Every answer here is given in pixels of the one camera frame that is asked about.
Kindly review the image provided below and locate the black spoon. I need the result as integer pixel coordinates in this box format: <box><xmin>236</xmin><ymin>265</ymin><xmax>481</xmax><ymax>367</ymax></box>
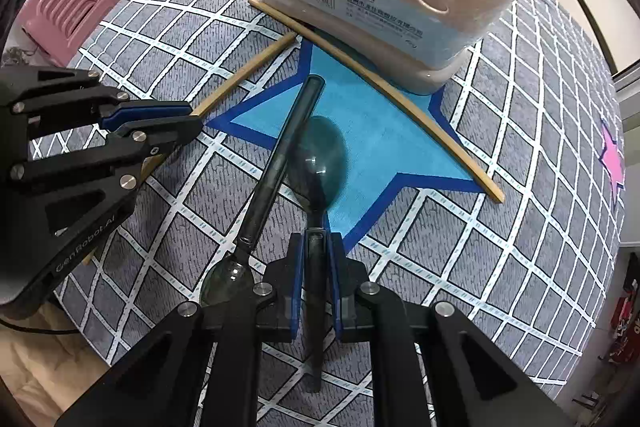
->
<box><xmin>288</xmin><ymin>116</ymin><xmax>347</xmax><ymax>393</ymax></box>
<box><xmin>200</xmin><ymin>75</ymin><xmax>326</xmax><ymax>308</ymax></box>

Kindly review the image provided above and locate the pink plastic stool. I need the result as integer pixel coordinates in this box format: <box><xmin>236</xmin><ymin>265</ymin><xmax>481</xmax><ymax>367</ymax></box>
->
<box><xmin>17</xmin><ymin>0</ymin><xmax>119</xmax><ymax>67</ymax></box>

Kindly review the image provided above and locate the checkered star tablecloth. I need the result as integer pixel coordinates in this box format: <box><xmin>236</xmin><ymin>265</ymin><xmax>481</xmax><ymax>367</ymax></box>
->
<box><xmin>55</xmin><ymin>0</ymin><xmax>625</xmax><ymax>395</ymax></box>

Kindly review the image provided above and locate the wooden chopstick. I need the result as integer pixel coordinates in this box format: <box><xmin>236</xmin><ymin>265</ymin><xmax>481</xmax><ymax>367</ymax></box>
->
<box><xmin>81</xmin><ymin>31</ymin><xmax>296</xmax><ymax>265</ymax></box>
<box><xmin>248</xmin><ymin>0</ymin><xmax>506</xmax><ymax>204</ymax></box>

